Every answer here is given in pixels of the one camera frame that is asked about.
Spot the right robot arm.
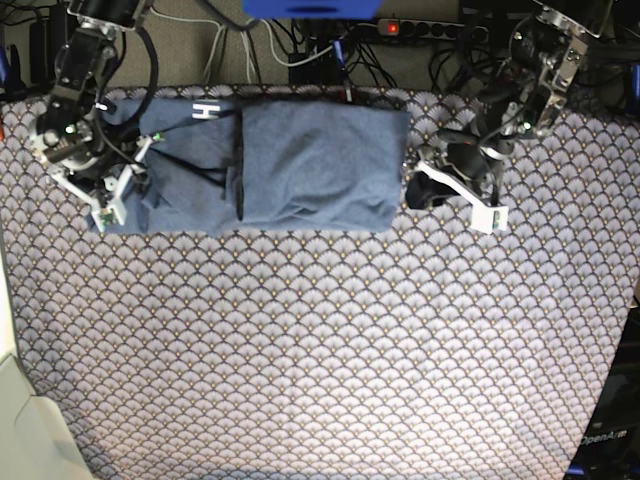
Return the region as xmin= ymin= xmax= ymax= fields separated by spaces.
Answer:
xmin=30 ymin=1 xmax=159 ymax=232

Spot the red table clamp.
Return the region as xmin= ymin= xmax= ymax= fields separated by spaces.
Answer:
xmin=339 ymin=87 xmax=355 ymax=104

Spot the blue T-shirt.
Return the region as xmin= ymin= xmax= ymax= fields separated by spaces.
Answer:
xmin=114 ymin=98 xmax=410 ymax=235

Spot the black power strip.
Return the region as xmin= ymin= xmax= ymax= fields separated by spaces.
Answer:
xmin=376 ymin=18 xmax=465 ymax=42

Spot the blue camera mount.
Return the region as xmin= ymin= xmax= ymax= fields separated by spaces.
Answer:
xmin=243 ymin=0 xmax=382 ymax=19

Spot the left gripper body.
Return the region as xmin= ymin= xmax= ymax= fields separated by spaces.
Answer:
xmin=407 ymin=146 xmax=509 ymax=234

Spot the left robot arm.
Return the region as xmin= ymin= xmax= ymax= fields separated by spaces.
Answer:
xmin=405 ymin=1 xmax=613 ymax=234

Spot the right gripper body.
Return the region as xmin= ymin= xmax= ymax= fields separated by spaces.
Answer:
xmin=47 ymin=133 xmax=165 ymax=233

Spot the white cable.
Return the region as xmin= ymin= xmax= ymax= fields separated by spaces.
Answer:
xmin=148 ymin=0 xmax=334 ymax=84

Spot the fan-patterned tablecloth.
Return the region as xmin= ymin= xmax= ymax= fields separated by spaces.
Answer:
xmin=1 ymin=99 xmax=639 ymax=479

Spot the black OpenArm box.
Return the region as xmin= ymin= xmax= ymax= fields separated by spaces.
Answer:
xmin=565 ymin=307 xmax=639 ymax=479

